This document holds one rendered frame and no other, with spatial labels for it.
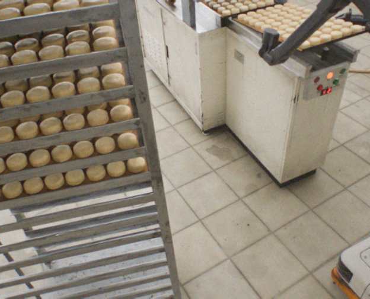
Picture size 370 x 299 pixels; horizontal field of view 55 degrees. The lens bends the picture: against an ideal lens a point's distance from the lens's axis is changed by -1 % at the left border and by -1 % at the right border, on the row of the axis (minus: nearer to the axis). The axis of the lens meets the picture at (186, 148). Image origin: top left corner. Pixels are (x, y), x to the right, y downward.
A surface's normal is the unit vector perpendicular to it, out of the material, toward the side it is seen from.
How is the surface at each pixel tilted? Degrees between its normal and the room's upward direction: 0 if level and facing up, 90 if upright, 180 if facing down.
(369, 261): 1
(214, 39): 90
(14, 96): 0
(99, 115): 0
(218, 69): 90
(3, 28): 90
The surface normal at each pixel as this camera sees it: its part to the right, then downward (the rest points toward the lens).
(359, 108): -0.07, -0.74
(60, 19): 0.22, 0.64
